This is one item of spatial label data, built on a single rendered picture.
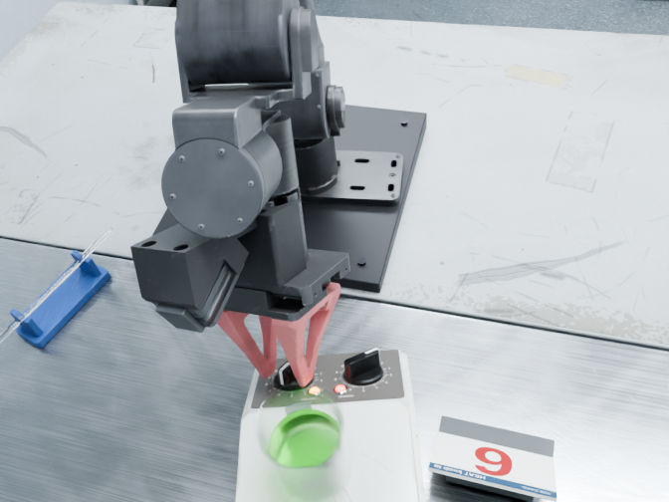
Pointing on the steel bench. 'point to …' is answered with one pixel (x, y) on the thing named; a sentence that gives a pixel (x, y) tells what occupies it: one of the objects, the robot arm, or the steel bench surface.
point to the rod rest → (62, 303)
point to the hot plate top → (403, 454)
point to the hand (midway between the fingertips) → (286, 370)
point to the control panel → (331, 375)
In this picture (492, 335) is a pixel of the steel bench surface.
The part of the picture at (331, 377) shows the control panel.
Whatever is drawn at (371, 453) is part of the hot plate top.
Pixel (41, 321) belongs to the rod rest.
